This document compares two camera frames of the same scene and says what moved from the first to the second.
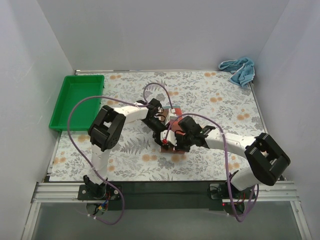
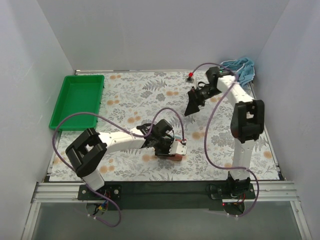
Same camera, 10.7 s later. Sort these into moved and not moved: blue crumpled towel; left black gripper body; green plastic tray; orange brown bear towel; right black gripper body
Moved: orange brown bear towel; left black gripper body; right black gripper body
Not moved: green plastic tray; blue crumpled towel
